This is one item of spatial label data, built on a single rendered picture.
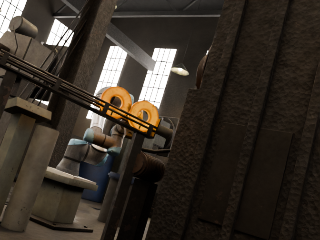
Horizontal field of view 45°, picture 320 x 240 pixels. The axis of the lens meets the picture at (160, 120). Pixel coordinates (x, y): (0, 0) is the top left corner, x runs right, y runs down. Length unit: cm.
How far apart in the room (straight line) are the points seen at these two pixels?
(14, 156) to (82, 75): 319
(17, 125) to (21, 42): 554
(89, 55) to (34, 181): 345
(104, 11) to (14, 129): 361
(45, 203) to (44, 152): 61
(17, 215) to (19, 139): 39
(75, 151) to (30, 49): 504
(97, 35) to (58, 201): 329
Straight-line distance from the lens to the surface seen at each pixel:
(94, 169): 566
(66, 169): 252
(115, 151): 216
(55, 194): 249
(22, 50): 746
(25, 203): 200
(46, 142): 199
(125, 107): 190
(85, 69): 524
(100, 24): 543
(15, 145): 211
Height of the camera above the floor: 36
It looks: 11 degrees up
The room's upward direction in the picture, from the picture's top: 17 degrees clockwise
